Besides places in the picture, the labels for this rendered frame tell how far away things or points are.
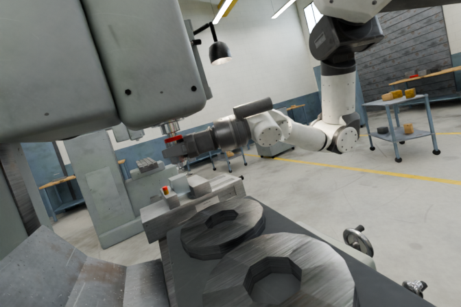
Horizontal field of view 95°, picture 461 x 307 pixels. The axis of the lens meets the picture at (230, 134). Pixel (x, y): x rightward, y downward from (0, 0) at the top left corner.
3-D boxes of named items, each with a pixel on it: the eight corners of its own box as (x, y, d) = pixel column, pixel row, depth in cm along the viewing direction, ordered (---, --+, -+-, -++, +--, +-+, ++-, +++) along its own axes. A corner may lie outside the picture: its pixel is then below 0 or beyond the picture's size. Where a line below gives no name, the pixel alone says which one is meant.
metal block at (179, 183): (186, 188, 78) (182, 173, 78) (191, 191, 73) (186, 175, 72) (173, 194, 76) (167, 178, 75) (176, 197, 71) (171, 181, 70)
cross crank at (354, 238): (353, 244, 88) (347, 218, 87) (383, 260, 77) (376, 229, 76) (326, 264, 82) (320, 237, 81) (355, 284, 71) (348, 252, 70)
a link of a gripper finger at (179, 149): (161, 148, 52) (185, 140, 52) (165, 160, 52) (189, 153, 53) (159, 149, 50) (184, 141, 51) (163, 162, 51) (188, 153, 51)
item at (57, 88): (125, 124, 61) (95, 34, 59) (116, 114, 39) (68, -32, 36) (45, 144, 54) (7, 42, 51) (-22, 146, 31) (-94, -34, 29)
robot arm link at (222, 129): (185, 127, 61) (225, 116, 61) (195, 159, 61) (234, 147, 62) (179, 129, 48) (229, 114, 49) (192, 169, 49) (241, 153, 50)
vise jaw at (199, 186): (199, 183, 85) (196, 174, 85) (212, 191, 71) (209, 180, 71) (184, 189, 82) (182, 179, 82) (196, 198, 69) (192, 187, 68)
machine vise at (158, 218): (229, 188, 91) (221, 164, 90) (247, 196, 77) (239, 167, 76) (145, 227, 76) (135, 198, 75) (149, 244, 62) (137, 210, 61)
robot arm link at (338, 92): (333, 133, 76) (332, 70, 68) (368, 144, 64) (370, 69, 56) (307, 143, 72) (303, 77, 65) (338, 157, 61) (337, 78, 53)
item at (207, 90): (208, 99, 60) (187, 26, 59) (213, 97, 57) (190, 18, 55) (195, 103, 59) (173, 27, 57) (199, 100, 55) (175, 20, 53)
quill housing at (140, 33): (192, 116, 67) (161, 14, 64) (213, 107, 48) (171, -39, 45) (127, 133, 60) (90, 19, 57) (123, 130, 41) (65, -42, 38)
